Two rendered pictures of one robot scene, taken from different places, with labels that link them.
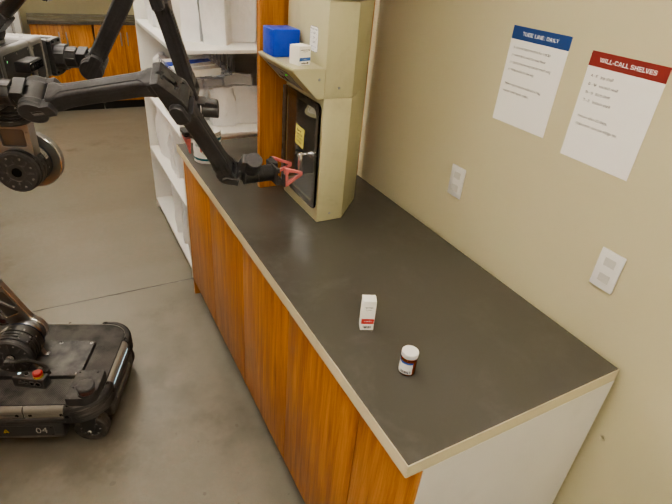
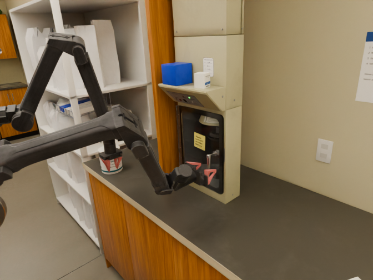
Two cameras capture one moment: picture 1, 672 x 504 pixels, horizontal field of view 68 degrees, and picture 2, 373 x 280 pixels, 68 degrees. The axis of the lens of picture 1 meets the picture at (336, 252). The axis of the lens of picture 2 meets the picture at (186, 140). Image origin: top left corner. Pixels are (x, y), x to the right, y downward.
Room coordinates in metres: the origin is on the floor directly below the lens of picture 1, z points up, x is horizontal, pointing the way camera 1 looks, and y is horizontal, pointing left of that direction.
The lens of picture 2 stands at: (0.62, 0.46, 1.73)
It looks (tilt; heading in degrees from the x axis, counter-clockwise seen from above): 21 degrees down; 350
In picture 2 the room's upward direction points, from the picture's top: 3 degrees counter-clockwise
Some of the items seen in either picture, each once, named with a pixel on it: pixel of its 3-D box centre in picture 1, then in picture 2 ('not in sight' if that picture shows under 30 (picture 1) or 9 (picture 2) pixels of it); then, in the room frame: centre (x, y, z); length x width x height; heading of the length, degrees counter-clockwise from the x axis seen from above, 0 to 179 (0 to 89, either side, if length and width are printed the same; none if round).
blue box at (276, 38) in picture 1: (281, 40); (176, 73); (1.89, 0.26, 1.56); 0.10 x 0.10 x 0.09; 31
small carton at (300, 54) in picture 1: (300, 54); (202, 80); (1.75, 0.18, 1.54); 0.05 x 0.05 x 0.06; 47
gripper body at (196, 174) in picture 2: (266, 172); (188, 176); (1.65, 0.27, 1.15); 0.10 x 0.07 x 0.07; 30
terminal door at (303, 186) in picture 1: (299, 146); (199, 149); (1.85, 0.18, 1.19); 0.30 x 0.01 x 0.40; 30
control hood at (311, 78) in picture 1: (289, 74); (190, 96); (1.82, 0.22, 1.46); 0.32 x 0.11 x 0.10; 31
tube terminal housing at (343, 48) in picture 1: (332, 109); (217, 116); (1.91, 0.06, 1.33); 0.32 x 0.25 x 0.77; 31
